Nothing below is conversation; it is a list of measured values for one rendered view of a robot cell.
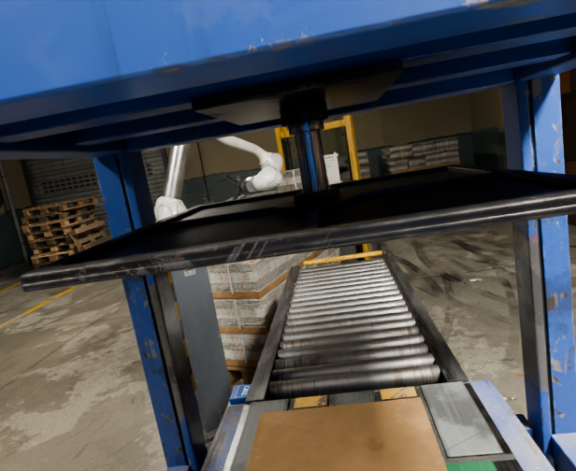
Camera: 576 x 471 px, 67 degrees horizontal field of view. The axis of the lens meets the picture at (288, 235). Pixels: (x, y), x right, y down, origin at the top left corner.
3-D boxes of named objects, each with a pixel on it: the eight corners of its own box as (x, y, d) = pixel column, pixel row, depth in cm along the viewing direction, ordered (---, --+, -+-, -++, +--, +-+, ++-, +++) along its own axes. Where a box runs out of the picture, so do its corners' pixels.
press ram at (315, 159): (295, 199, 68) (281, 111, 65) (339, 192, 67) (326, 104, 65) (292, 205, 61) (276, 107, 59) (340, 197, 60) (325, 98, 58)
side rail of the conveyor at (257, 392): (294, 287, 243) (290, 266, 241) (303, 285, 243) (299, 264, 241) (252, 443, 112) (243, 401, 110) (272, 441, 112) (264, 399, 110)
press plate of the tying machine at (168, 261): (197, 219, 95) (194, 206, 94) (457, 178, 88) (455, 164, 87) (25, 305, 41) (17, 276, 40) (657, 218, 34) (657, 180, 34)
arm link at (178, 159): (152, 235, 231) (146, 232, 251) (182, 239, 238) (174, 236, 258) (178, 92, 231) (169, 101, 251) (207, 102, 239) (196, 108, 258)
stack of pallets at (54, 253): (70, 263, 932) (54, 203, 910) (112, 256, 927) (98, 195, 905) (33, 279, 801) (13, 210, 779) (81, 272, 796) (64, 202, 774)
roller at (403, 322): (281, 344, 153) (279, 331, 152) (418, 328, 147) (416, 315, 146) (280, 350, 148) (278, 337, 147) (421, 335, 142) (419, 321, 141)
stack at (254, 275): (225, 386, 285) (200, 264, 271) (297, 317, 387) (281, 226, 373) (278, 392, 268) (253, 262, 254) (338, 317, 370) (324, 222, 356)
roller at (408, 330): (280, 352, 146) (277, 339, 145) (422, 336, 141) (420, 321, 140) (278, 360, 141) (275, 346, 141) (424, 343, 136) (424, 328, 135)
